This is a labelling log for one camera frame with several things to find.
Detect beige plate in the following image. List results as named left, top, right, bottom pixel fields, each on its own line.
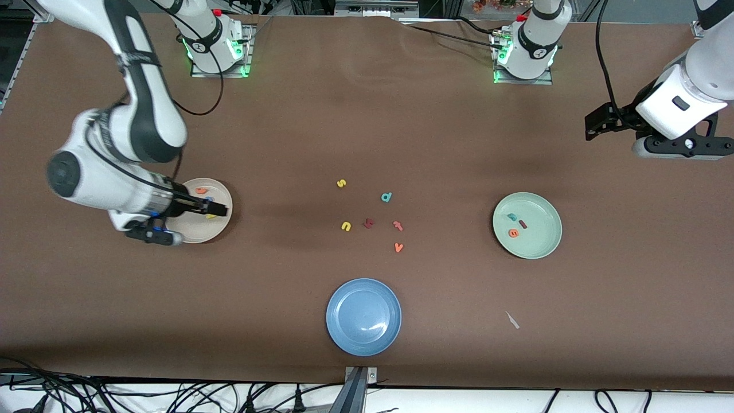
left=172, top=178, right=233, bottom=244

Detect green plate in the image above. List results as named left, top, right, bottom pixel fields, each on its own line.
left=492, top=192, right=563, bottom=260

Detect orange flowers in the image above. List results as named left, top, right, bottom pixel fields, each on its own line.
left=472, top=0, right=533, bottom=13

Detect brown paper table cover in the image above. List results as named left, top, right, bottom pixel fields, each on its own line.
left=0, top=10, right=734, bottom=392

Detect blue plate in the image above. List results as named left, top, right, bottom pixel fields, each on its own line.
left=325, top=278, right=403, bottom=357

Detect grey device box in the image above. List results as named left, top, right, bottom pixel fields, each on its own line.
left=334, top=0, right=420, bottom=18

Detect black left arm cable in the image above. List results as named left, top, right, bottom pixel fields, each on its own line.
left=595, top=0, right=620, bottom=112

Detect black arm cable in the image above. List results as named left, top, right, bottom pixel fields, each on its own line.
left=595, top=0, right=620, bottom=112
left=149, top=0, right=225, bottom=198

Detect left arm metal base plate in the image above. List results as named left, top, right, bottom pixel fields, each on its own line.
left=492, top=29, right=555, bottom=87

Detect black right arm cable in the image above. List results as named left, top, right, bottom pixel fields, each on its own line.
left=149, top=0, right=225, bottom=198

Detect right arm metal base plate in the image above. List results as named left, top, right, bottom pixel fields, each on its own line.
left=189, top=23, right=256, bottom=79

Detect black base cable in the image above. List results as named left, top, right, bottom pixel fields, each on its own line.
left=401, top=22, right=501, bottom=51

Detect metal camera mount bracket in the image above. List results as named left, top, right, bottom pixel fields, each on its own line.
left=330, top=366, right=379, bottom=413

